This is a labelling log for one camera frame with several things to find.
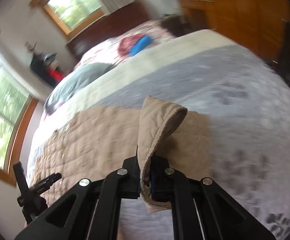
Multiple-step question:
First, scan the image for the beige quilted jacket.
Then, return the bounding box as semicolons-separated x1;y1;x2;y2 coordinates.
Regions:
29;96;211;213

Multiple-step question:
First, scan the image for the coat rack with clothes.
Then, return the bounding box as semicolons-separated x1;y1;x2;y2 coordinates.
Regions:
25;42;64;88

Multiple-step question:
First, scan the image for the grey leaf-pattern quilt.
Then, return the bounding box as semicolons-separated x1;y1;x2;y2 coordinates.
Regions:
25;29;290;240

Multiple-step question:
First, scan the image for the grey pillow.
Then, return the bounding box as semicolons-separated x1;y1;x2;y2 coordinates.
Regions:
44;63;116;115

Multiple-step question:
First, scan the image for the red floral blanket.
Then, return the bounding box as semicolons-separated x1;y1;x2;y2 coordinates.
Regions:
117;34;145;56

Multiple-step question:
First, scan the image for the blue item on bed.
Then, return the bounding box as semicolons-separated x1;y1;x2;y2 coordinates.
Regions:
129;35;153;56

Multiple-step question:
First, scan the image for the dark wooden headboard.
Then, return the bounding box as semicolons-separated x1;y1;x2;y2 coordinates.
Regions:
67;0;150;60

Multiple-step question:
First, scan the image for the wooden side desk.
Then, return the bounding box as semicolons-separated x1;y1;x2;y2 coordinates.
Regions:
178;0;217;31

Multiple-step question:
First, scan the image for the orange wooden wardrobe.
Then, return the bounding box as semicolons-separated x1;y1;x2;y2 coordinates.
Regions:
209;0;290;61

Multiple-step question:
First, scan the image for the side window wooden frame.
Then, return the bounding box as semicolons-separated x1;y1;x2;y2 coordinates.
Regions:
0;52;38;186

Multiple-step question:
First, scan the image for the headboard window wooden frame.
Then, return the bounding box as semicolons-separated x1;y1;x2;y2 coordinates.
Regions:
29;0;105;40

